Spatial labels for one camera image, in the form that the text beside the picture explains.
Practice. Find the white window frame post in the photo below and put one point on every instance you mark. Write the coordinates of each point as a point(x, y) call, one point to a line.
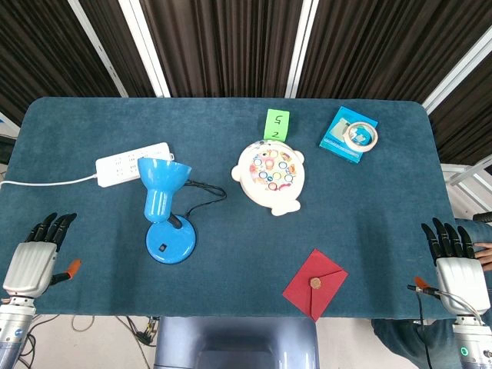
point(301, 50)
point(457, 73)
point(148, 50)
point(100, 50)

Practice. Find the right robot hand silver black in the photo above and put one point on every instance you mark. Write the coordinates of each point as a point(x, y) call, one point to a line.
point(461, 280)

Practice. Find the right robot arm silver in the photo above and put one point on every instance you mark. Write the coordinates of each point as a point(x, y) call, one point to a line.
point(473, 346)

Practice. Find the blue cardboard box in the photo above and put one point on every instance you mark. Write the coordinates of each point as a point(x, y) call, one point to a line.
point(334, 140)

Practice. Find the white fishing game toy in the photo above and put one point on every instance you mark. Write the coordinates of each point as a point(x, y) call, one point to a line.
point(273, 192)

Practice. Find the blue desk lamp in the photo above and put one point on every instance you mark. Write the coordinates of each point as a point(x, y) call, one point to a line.
point(161, 175)

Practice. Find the blue robot torso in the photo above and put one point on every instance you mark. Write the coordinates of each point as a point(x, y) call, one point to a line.
point(234, 342)

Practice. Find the blue felt table cloth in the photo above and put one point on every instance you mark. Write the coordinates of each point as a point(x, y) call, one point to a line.
point(250, 238)

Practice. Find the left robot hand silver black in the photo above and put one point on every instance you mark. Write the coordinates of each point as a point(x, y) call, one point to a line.
point(30, 269)

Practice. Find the cream tape roll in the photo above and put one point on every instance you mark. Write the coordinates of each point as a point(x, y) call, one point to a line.
point(348, 140)

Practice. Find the white power strip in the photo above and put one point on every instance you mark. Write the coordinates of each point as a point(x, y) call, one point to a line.
point(115, 169)

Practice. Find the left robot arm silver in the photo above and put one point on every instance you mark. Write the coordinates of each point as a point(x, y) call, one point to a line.
point(13, 334)

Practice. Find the red envelope with gold seal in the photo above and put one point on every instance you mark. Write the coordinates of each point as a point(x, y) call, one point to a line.
point(303, 284)

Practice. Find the green number card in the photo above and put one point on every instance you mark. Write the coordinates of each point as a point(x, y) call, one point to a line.
point(276, 123)

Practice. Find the white metal frame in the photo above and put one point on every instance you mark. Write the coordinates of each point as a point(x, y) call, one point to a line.
point(461, 177)

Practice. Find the brown pleated curtain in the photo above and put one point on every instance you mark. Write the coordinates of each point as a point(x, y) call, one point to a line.
point(230, 46)

